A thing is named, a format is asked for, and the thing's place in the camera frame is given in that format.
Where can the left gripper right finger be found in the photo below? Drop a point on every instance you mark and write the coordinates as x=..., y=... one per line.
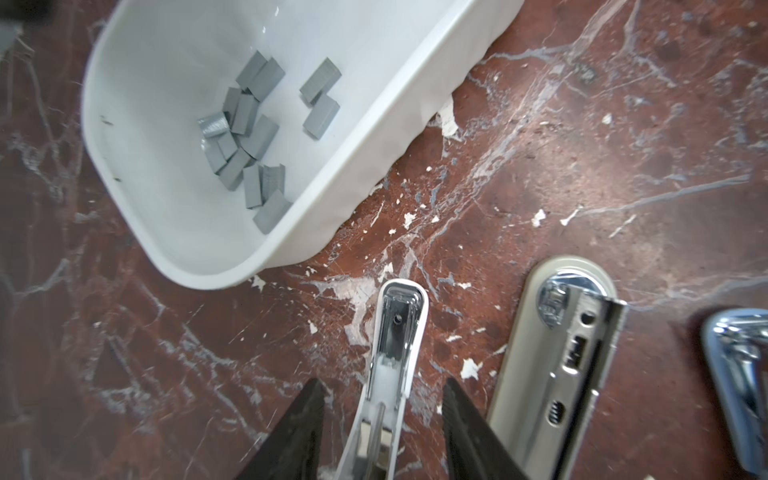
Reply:
x=473, y=451

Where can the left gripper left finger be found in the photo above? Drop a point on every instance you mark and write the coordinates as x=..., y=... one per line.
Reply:
x=292, y=450

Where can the white mini stapler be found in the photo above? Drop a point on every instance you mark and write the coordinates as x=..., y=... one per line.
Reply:
x=372, y=447

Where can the grey staple strip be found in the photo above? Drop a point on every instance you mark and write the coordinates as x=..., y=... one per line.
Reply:
x=266, y=80
x=320, y=81
x=257, y=143
x=271, y=212
x=213, y=125
x=252, y=186
x=321, y=116

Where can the white oval tray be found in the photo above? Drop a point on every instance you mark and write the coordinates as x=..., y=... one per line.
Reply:
x=159, y=66

